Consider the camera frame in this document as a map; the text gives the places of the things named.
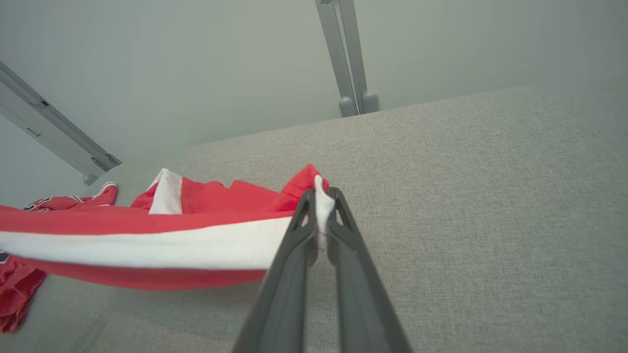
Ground red white-striped shorts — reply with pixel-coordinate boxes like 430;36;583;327
0;164;330;291

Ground red number 23 jersey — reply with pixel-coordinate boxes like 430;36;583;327
0;182;118;334

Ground grey metal frame post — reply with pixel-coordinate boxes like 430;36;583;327
339;0;381;114
315;0;359;118

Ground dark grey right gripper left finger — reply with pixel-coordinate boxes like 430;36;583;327
233;189;317;353

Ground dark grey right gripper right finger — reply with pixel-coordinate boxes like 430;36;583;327
326;187;412;353

